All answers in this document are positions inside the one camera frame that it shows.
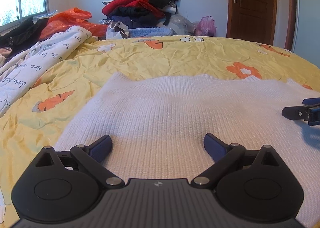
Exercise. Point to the brown wooden door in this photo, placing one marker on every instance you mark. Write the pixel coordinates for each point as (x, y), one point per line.
(252, 5)

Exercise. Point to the brown wooden door frame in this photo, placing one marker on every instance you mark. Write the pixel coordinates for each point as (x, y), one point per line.
(287, 10)

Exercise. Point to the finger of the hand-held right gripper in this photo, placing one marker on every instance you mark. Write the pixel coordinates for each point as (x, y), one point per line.
(295, 113)
(310, 101)

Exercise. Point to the light blue knit cloth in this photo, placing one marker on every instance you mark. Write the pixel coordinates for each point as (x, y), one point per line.
(150, 32)

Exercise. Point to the clear plastic bag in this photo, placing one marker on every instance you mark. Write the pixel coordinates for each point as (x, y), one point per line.
(181, 23)

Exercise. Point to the yellow carrot print bedsheet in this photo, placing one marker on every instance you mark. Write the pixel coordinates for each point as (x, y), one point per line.
(150, 60)

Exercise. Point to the black clothes by window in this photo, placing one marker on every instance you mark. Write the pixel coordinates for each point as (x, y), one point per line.
(25, 29)

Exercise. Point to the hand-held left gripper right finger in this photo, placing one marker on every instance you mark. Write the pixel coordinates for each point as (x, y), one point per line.
(214, 148)

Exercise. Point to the white knit sweater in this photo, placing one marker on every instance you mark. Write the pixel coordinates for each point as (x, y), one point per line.
(175, 108)

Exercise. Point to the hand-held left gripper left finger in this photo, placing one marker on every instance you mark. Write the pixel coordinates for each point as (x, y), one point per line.
(101, 148)

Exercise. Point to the pink plastic bag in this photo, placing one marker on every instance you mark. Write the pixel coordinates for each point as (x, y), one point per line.
(206, 25)

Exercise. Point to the white script print quilt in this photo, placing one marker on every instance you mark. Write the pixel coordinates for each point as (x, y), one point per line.
(37, 60)

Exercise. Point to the orange plastic bag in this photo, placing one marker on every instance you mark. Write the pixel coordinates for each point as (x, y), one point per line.
(70, 18)

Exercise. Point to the pile of dark and red clothes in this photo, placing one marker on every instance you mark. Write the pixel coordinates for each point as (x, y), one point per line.
(140, 0)

